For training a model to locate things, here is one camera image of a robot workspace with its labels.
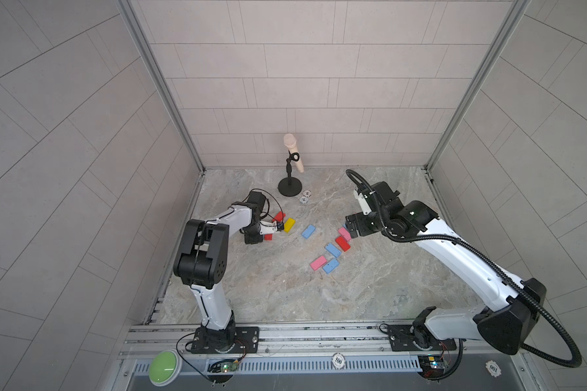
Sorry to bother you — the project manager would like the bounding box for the pink block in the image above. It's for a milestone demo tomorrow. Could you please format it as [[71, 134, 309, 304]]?
[[310, 256, 328, 271], [338, 226, 352, 243]]

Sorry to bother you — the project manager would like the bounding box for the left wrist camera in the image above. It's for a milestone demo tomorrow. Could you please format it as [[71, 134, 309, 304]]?
[[245, 191, 267, 212]]

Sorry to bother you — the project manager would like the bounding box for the circuit board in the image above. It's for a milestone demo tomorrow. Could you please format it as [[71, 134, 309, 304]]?
[[417, 355, 447, 378], [208, 359, 240, 374]]

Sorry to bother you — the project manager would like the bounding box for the red block centre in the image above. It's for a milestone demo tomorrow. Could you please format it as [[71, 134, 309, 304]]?
[[335, 236, 351, 252]]

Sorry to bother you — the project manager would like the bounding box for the light blue block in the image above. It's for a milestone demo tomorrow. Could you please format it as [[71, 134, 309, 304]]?
[[324, 243, 342, 258], [302, 225, 316, 239], [322, 258, 339, 275]]

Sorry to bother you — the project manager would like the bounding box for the pink block upper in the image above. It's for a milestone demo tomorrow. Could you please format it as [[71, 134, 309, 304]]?
[[338, 226, 352, 243]]

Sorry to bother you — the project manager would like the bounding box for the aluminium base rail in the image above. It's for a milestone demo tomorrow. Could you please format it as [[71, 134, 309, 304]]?
[[118, 321, 510, 377]]

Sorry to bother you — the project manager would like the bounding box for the light blue centre block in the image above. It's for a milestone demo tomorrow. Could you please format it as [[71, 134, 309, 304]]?
[[302, 225, 316, 239]]

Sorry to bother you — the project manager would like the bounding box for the beige wooden microphone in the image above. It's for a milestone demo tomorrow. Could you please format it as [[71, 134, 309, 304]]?
[[284, 134, 304, 173]]

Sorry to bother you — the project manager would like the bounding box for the green round button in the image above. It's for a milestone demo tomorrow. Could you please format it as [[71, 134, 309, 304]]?
[[148, 350, 183, 387]]

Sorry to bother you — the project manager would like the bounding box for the poker chip right corner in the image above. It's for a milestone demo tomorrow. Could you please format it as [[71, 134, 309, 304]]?
[[485, 360, 502, 378]]

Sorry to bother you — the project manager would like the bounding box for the black corrugated cable hose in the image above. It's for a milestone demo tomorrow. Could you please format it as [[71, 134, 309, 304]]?
[[345, 168, 583, 369]]

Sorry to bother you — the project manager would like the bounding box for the left circuit board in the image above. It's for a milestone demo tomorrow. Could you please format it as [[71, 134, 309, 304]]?
[[208, 359, 240, 374]]

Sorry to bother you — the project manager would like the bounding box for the right circuit board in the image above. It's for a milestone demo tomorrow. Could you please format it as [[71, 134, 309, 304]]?
[[417, 355, 447, 378]]

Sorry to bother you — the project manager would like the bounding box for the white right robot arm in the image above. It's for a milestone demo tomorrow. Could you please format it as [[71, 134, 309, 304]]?
[[346, 200, 546, 355]]

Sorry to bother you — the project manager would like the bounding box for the light blue block lower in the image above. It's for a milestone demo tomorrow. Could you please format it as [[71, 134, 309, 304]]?
[[322, 258, 339, 275]]

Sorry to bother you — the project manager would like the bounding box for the poker chip on rail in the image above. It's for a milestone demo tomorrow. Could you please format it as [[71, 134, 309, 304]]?
[[331, 353, 346, 370]]

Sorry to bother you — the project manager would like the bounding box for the black microphone stand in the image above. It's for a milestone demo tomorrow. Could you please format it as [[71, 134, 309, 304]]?
[[278, 152, 303, 197]]

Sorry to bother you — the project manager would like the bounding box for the light blue block middle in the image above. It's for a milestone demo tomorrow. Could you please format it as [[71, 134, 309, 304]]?
[[324, 243, 342, 258]]

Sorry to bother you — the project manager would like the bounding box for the pink block lower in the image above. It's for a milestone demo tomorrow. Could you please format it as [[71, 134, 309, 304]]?
[[310, 256, 328, 271]]

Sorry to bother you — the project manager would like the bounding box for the yellow block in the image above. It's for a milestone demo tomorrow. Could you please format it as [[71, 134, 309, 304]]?
[[284, 218, 296, 233]]

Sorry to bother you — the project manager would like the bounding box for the red block near chips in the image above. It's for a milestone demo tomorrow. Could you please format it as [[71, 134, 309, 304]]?
[[272, 212, 286, 223]]

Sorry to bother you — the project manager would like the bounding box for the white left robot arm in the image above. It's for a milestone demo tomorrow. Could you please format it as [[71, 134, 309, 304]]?
[[173, 203, 262, 350]]

